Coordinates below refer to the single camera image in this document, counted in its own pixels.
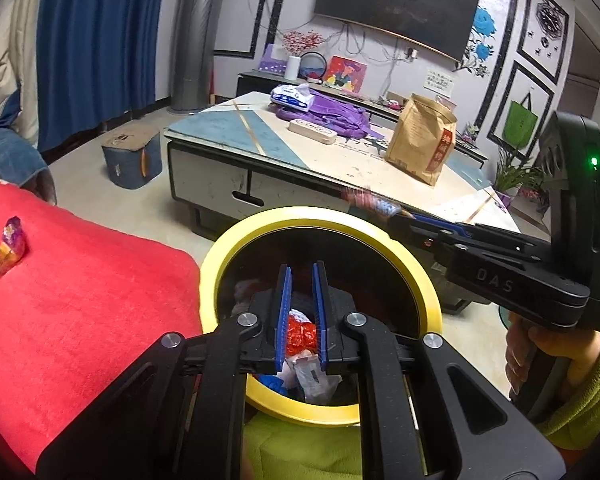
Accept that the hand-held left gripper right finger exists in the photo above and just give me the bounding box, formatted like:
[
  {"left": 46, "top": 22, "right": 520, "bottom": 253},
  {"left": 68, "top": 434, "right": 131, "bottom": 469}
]
[{"left": 312, "top": 260, "right": 566, "bottom": 480}]

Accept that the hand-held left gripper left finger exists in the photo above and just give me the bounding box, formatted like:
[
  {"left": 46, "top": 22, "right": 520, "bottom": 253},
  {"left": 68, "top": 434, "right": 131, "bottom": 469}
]
[{"left": 35, "top": 264, "right": 293, "bottom": 480}]

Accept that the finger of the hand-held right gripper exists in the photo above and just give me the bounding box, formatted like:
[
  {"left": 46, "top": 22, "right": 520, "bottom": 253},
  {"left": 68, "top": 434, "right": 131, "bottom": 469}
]
[{"left": 387, "top": 210, "right": 481, "bottom": 257}]

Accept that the black bin with yellow rim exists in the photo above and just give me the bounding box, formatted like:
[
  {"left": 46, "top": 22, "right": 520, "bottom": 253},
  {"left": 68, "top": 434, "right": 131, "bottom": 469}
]
[{"left": 199, "top": 206, "right": 443, "bottom": 426}]

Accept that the person's right hand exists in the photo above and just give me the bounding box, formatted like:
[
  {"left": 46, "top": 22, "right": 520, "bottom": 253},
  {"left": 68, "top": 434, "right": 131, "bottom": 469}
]
[{"left": 505, "top": 312, "right": 600, "bottom": 396}]

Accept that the red crumpled wrapper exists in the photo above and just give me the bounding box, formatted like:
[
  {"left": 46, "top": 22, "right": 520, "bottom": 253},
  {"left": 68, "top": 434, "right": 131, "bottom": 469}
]
[{"left": 286, "top": 310, "right": 317, "bottom": 356}]

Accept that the brown paper bag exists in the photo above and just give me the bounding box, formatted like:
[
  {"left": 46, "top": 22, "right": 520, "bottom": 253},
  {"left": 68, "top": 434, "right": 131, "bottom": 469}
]
[{"left": 384, "top": 93, "right": 458, "bottom": 187}]

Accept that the green potted plant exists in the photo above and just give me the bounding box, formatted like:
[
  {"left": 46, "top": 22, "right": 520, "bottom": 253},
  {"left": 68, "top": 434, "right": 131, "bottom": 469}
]
[{"left": 492, "top": 147, "right": 546, "bottom": 208}]

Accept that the purple cloth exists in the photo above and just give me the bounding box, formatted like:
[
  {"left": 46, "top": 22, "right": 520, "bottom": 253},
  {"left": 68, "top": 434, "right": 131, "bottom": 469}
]
[{"left": 270, "top": 87, "right": 386, "bottom": 141}]

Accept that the white power strip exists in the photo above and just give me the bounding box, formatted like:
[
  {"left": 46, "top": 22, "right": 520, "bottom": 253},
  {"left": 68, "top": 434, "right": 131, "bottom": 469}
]
[{"left": 287, "top": 118, "right": 338, "bottom": 144}]

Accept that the green tote bag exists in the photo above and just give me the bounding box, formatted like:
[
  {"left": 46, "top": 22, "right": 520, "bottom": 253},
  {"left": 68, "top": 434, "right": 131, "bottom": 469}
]
[{"left": 502, "top": 92, "right": 539, "bottom": 146}]

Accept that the white blue coffee table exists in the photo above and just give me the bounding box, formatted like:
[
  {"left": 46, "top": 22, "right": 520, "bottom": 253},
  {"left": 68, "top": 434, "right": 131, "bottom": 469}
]
[{"left": 163, "top": 91, "right": 523, "bottom": 316}]

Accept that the colourful painting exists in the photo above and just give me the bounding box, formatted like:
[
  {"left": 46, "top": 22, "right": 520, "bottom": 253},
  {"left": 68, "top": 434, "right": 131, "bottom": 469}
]
[{"left": 324, "top": 56, "right": 368, "bottom": 95}]

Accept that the blue white tissue pack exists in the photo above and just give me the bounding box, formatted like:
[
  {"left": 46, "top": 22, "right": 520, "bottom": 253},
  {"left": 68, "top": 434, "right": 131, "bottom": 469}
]
[{"left": 271, "top": 84, "right": 313, "bottom": 112}]

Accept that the round black framed ornament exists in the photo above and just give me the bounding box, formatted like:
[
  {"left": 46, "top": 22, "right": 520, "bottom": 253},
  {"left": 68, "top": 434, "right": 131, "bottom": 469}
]
[{"left": 298, "top": 51, "right": 327, "bottom": 82}]

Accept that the red floral blanket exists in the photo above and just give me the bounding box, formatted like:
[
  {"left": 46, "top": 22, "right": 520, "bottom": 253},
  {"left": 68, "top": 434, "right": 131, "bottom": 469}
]
[{"left": 0, "top": 167, "right": 203, "bottom": 476}]

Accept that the white vase with red flowers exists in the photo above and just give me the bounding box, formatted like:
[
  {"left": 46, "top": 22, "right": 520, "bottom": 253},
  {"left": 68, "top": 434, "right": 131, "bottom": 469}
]
[{"left": 281, "top": 30, "right": 321, "bottom": 81}]

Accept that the blue stool with brown top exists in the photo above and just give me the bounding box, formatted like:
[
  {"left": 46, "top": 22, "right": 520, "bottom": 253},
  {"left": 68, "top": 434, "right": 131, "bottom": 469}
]
[{"left": 102, "top": 127, "right": 162, "bottom": 191}]

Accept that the black television stand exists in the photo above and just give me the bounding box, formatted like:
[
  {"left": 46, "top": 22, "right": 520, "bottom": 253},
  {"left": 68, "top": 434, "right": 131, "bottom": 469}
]
[{"left": 236, "top": 71, "right": 488, "bottom": 161}]

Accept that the black curved television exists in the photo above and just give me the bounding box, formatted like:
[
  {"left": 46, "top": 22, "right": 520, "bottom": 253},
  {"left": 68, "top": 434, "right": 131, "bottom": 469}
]
[{"left": 313, "top": 0, "right": 482, "bottom": 63}]

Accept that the orange purple candy wrapper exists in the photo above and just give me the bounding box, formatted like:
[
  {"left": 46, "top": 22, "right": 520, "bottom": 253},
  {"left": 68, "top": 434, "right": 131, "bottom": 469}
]
[{"left": 0, "top": 216, "right": 28, "bottom": 281}]

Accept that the silver tower air conditioner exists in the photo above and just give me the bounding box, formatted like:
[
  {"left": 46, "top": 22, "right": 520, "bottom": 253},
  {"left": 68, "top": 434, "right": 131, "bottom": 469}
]
[{"left": 170, "top": 0, "right": 231, "bottom": 112}]

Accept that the blue grey bed sheet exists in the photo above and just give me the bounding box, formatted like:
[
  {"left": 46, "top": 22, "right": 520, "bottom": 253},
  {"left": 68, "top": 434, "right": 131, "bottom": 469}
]
[{"left": 0, "top": 127, "right": 56, "bottom": 206}]

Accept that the blue curtain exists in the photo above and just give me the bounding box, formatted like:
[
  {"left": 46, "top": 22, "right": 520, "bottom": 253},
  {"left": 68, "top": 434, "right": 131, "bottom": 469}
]
[{"left": 37, "top": 0, "right": 168, "bottom": 153}]

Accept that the beige curtain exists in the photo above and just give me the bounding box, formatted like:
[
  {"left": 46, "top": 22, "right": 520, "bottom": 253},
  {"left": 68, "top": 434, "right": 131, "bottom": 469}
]
[{"left": 0, "top": 0, "right": 41, "bottom": 148}]

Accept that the white paper wall notice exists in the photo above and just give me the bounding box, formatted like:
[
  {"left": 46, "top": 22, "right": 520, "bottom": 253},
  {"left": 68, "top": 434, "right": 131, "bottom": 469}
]
[{"left": 425, "top": 71, "right": 453, "bottom": 95}]

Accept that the blue flower wall decal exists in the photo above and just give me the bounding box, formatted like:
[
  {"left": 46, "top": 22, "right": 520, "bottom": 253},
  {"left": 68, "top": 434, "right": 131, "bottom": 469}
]
[{"left": 452, "top": 7, "right": 496, "bottom": 78}]

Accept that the black wall clock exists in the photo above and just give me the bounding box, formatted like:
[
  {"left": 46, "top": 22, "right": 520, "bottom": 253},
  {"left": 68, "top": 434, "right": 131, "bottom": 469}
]
[{"left": 535, "top": 2, "right": 568, "bottom": 41}]

